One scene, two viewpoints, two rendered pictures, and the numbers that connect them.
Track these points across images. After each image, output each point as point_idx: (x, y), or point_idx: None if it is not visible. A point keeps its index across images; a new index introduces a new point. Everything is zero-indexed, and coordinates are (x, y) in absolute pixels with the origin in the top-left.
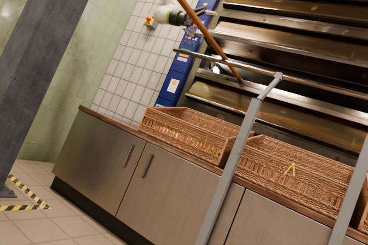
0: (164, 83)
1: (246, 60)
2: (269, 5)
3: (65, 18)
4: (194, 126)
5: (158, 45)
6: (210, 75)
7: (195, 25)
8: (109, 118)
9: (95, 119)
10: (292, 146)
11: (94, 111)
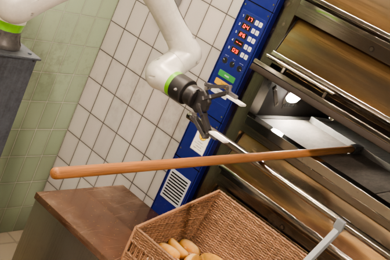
0: (187, 133)
1: None
2: (385, 22)
3: (0, 108)
4: None
5: None
6: (266, 136)
7: (247, 28)
8: (79, 232)
9: (60, 226)
10: None
11: (57, 212)
